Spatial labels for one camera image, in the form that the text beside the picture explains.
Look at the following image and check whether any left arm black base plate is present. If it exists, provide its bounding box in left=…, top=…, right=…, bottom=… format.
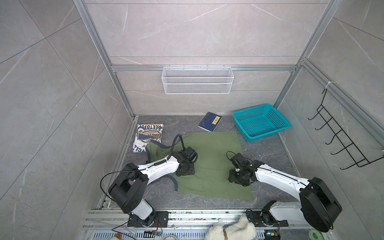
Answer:
left=127, top=211, right=169, bottom=228

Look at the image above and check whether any green tank top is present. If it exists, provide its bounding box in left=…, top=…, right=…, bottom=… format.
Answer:
left=146, top=130, right=254, bottom=202

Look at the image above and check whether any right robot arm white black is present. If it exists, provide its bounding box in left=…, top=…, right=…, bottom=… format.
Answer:
left=229, top=153, right=343, bottom=233

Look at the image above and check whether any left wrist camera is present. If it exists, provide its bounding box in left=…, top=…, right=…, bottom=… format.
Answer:
left=180, top=147, right=198, bottom=163

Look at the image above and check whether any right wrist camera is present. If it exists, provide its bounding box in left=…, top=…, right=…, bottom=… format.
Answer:
left=230, top=153, right=252, bottom=169

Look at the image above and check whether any navy blue book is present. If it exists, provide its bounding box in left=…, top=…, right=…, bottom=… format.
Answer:
left=198, top=112, right=223, bottom=132

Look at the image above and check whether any aluminium mounting rail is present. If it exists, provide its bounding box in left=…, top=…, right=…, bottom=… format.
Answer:
left=82, top=209, right=334, bottom=240

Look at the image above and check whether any white tank top navy trim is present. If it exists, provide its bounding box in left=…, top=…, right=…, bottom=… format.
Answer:
left=133, top=124, right=164, bottom=153

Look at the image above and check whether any teal plastic basket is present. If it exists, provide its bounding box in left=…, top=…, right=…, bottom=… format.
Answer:
left=232, top=104, right=291, bottom=143

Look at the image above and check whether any white fluffy plush toy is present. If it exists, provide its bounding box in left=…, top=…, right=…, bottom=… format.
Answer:
left=205, top=215, right=257, bottom=240

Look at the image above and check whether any white wire mesh shelf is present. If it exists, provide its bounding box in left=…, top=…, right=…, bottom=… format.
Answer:
left=162, top=67, right=234, bottom=95

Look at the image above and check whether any black wire hook rack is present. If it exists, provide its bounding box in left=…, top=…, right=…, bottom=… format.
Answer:
left=308, top=89, right=384, bottom=171

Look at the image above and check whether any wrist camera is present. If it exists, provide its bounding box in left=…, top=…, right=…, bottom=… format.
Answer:
left=230, top=153, right=252, bottom=169
left=180, top=147, right=198, bottom=163

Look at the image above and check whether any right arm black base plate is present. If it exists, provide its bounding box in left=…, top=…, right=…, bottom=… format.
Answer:
left=245, top=209, right=289, bottom=227

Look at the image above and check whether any green tape roll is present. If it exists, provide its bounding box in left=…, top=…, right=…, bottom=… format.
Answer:
left=309, top=230, right=324, bottom=240

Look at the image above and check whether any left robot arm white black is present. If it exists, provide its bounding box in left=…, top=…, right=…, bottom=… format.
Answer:
left=101, top=135, right=198, bottom=227

